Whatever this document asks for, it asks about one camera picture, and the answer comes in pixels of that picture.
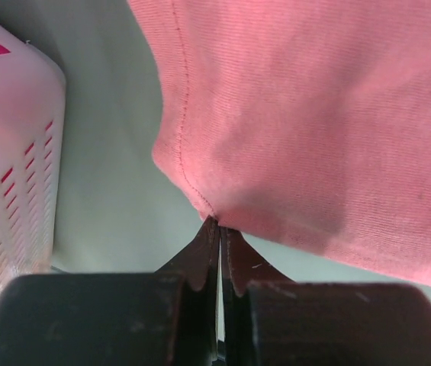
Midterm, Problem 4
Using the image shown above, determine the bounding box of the white plastic laundry basket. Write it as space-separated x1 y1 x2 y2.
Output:
0 26 66 292

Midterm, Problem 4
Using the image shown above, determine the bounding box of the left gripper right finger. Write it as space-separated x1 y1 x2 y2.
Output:
220 228 431 365

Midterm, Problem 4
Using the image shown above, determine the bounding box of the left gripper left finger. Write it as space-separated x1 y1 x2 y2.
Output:
0 218 220 365

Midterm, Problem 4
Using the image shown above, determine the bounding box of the salmon pink t shirt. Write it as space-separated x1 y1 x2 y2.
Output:
130 1 431 286

